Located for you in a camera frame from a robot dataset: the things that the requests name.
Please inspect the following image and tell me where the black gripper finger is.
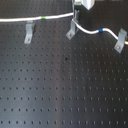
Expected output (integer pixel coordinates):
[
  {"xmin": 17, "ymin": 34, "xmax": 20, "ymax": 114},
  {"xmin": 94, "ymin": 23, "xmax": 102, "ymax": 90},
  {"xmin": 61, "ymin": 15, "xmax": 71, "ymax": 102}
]
[{"xmin": 73, "ymin": 8, "xmax": 80, "ymax": 21}]

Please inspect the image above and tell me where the white gripper body block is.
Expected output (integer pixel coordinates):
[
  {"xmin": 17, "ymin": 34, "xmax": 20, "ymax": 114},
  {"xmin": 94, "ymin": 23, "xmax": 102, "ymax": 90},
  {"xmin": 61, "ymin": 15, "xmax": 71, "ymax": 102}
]
[{"xmin": 72, "ymin": 0, "xmax": 96, "ymax": 11}]

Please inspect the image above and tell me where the white cable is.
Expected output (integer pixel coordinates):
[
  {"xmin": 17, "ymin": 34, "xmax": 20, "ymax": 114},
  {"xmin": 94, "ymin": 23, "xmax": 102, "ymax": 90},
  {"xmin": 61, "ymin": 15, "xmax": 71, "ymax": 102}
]
[{"xmin": 0, "ymin": 11, "xmax": 128, "ymax": 46}]

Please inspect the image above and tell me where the grey metal middle clip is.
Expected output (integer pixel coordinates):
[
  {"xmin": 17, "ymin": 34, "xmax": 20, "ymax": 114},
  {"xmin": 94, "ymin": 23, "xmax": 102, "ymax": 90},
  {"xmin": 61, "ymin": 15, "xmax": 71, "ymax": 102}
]
[{"xmin": 66, "ymin": 18, "xmax": 78, "ymax": 40}]

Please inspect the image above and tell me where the grey metal right clip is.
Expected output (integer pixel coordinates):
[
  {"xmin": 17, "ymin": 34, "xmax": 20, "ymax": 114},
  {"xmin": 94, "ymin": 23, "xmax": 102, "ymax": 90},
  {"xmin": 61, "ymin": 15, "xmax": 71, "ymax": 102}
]
[{"xmin": 114, "ymin": 29, "xmax": 127, "ymax": 53}]

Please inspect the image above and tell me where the grey metal cable clip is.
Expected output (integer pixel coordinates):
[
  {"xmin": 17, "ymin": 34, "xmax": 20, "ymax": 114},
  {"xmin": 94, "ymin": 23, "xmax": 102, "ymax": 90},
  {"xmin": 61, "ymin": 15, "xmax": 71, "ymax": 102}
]
[{"xmin": 24, "ymin": 21, "xmax": 35, "ymax": 44}]

